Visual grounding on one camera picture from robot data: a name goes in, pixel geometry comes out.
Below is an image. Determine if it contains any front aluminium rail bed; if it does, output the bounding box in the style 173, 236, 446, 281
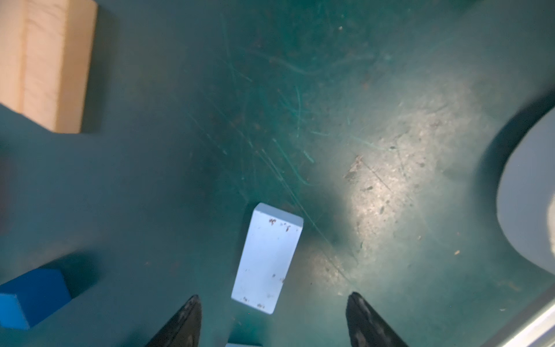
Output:
481, 286, 554, 347

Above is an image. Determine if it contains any natural wood block 62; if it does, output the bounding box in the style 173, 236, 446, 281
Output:
1, 0, 98, 134

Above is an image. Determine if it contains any light blue long block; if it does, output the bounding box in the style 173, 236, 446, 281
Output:
231, 203, 304, 315

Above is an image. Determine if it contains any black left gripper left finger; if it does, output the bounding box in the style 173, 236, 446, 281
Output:
145, 295, 202, 347

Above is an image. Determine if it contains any dark blue wooden cube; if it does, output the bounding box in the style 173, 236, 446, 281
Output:
1, 269, 72, 331

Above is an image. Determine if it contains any roll of tape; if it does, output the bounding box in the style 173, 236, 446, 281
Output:
497, 109, 554, 274

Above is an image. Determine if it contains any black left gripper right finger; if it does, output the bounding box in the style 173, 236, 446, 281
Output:
345, 292, 408, 347

